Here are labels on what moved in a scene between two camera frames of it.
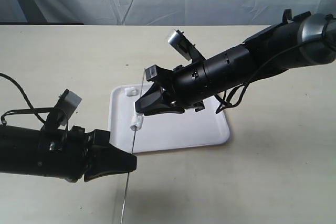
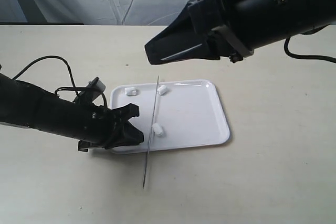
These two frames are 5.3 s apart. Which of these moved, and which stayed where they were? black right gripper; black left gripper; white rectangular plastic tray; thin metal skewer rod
Moved: black left gripper; black right gripper; thin metal skewer rod
Stayed: white rectangular plastic tray
